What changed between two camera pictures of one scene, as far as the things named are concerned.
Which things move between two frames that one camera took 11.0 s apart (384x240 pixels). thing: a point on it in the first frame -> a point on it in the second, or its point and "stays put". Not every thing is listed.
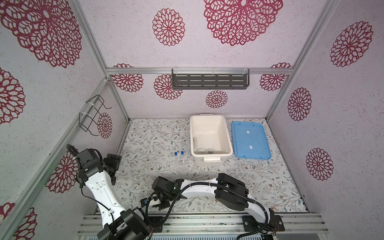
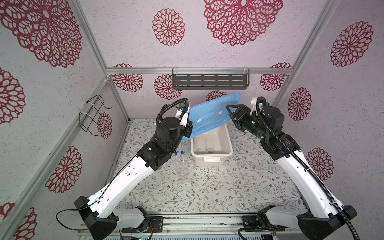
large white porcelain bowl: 201,150 stays put
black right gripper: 162,206 -> 244,110
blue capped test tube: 182,153 stays put
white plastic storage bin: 210,140 stays put
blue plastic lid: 250,140 -> 205,115
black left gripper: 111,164 -> 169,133
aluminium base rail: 209,224 stays put
